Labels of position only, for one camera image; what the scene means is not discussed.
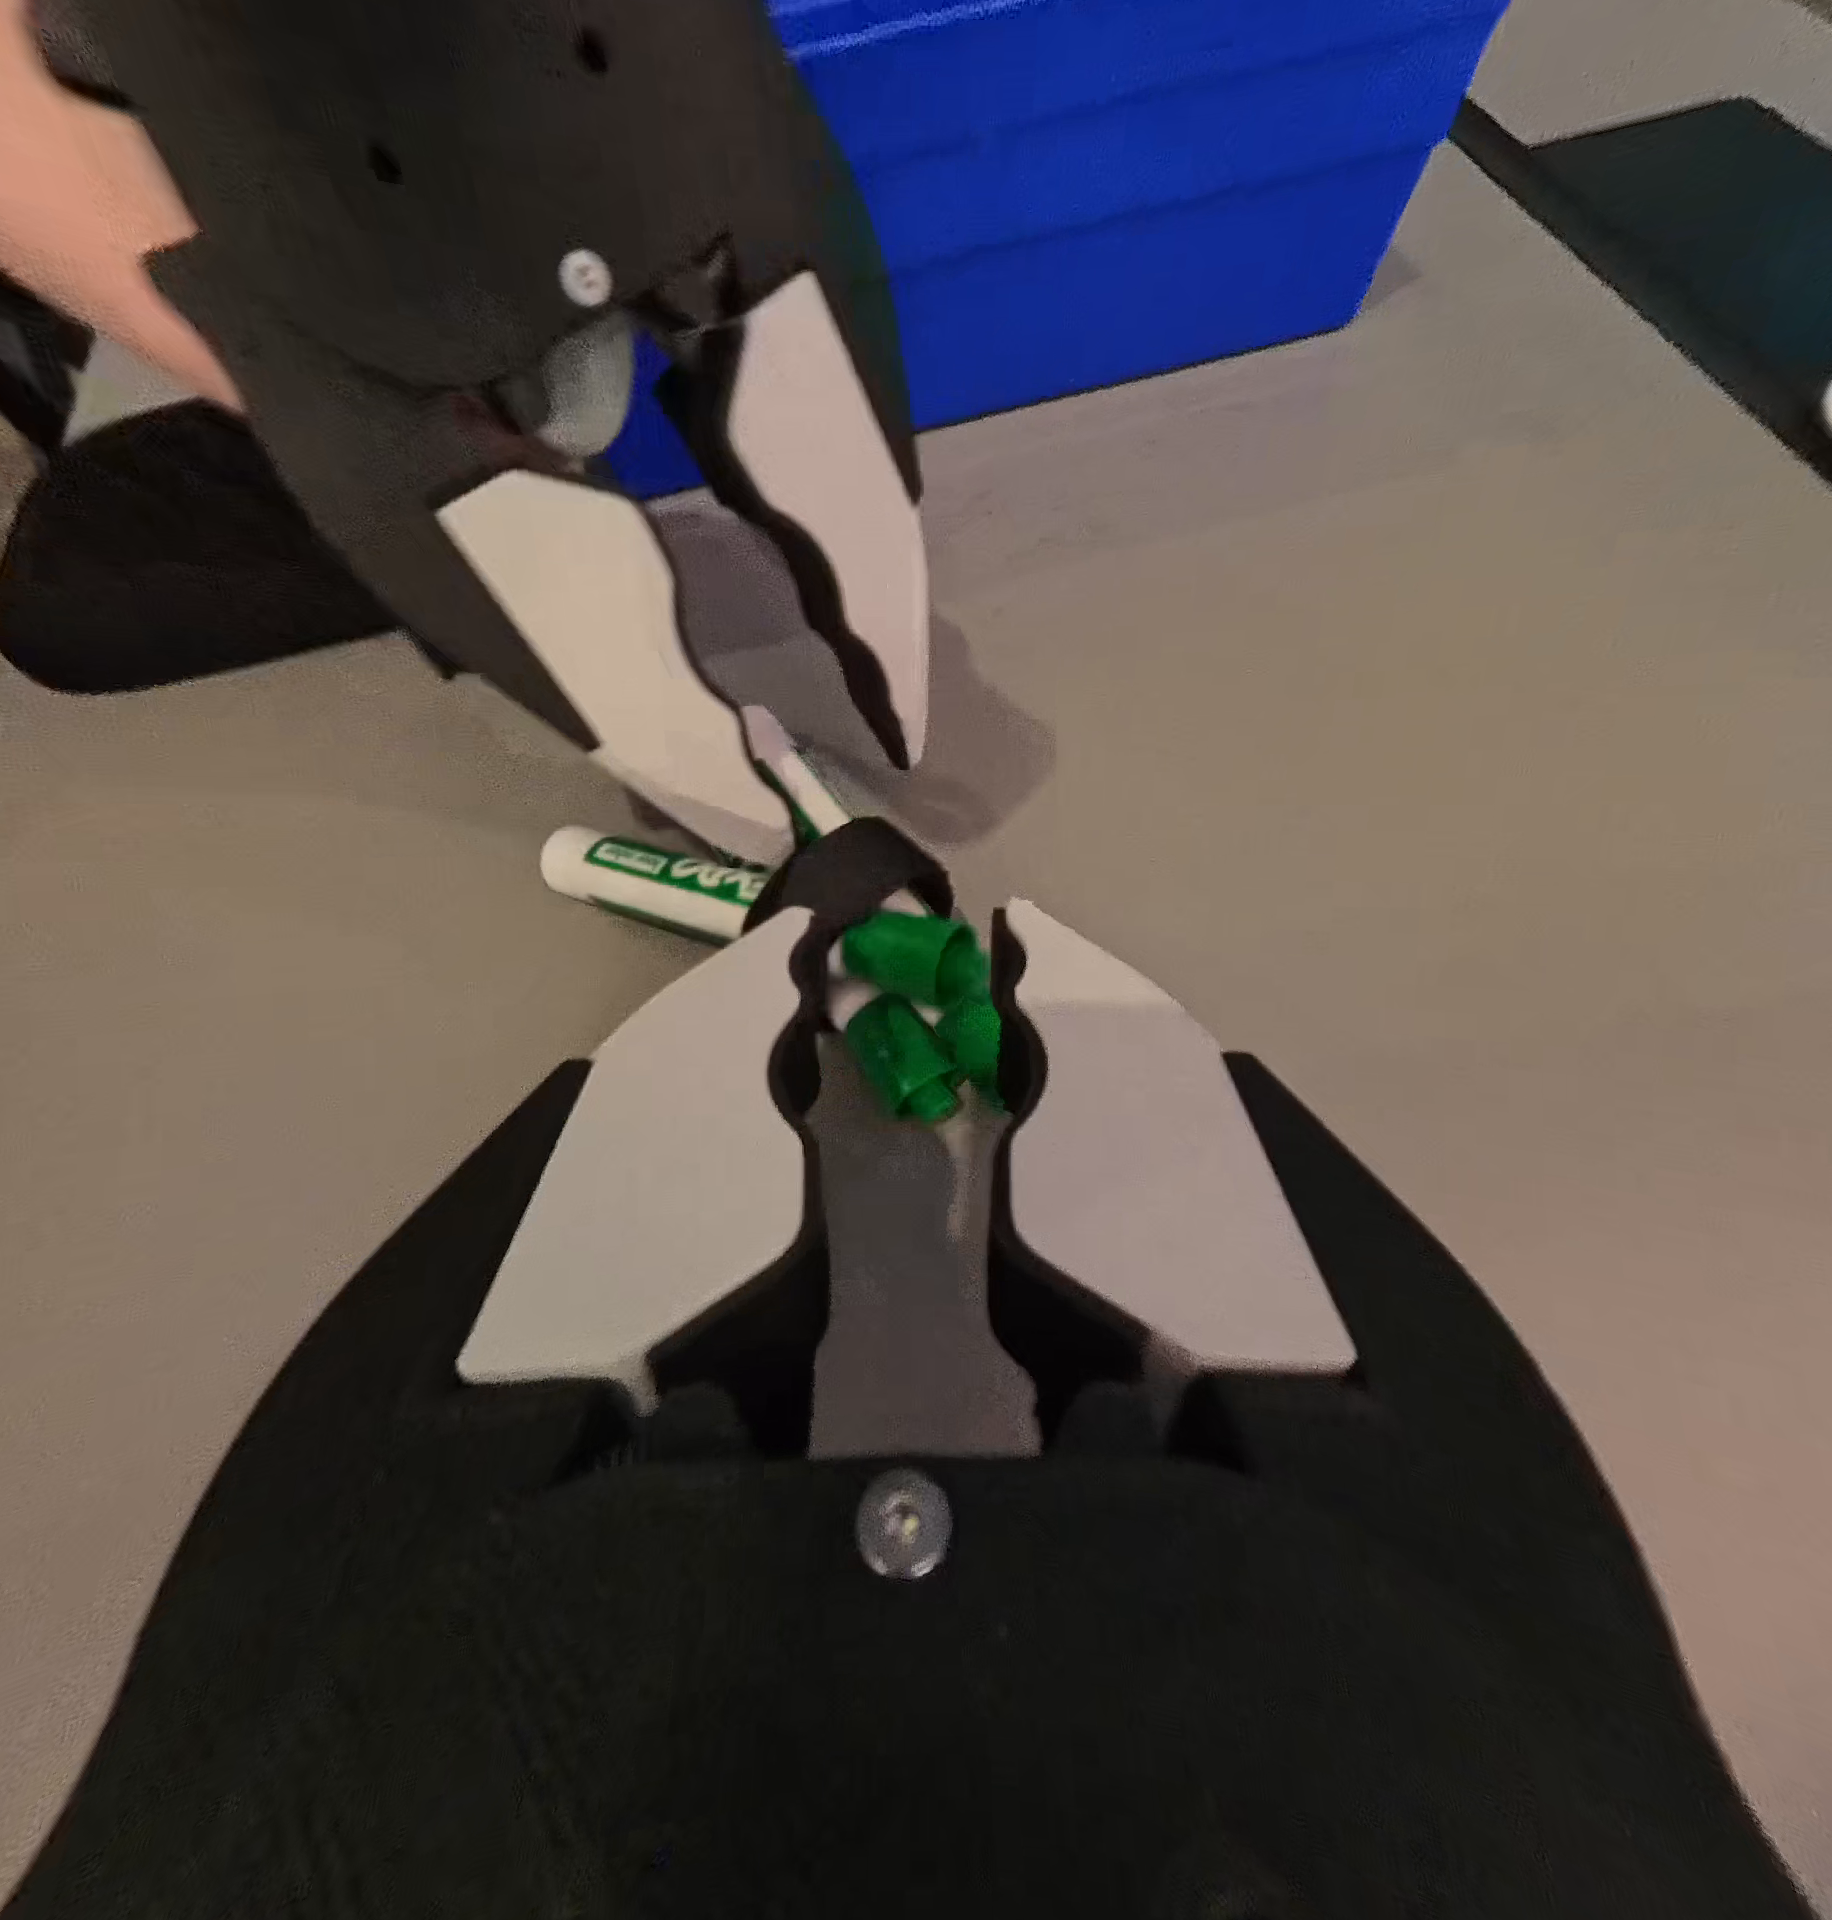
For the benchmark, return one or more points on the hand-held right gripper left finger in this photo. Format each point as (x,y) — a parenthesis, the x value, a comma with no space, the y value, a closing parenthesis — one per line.
(646,1200)

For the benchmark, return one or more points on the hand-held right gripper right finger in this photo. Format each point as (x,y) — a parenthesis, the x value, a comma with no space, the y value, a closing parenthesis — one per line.
(1171,1200)

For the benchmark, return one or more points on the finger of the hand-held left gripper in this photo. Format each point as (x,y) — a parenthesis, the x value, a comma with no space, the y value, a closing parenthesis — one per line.
(840,465)
(585,615)

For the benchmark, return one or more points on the blue plastic bin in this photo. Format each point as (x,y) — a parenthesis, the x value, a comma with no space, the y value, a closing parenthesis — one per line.
(1126,196)

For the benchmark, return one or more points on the black quilted elbow pad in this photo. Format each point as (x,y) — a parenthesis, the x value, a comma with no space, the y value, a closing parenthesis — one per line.
(151,570)

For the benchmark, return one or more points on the person's left hand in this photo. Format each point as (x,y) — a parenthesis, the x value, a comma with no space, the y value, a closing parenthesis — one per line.
(45,180)

